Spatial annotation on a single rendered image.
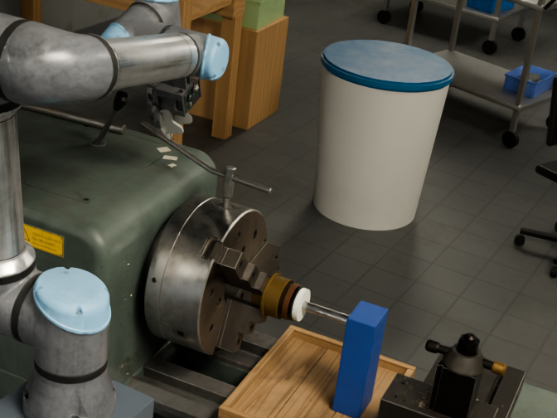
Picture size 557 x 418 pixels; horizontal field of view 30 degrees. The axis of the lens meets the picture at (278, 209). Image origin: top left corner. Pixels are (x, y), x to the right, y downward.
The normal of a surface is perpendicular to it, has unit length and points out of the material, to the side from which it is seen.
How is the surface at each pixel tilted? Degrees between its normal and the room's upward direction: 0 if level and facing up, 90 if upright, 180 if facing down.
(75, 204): 0
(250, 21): 90
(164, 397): 26
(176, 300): 83
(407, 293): 0
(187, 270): 60
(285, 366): 0
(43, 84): 96
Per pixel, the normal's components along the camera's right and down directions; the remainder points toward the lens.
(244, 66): -0.43, 0.36
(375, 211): 0.06, 0.51
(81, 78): 0.63, 0.37
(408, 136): 0.39, 0.50
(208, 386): 0.11, -0.89
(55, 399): -0.19, 0.12
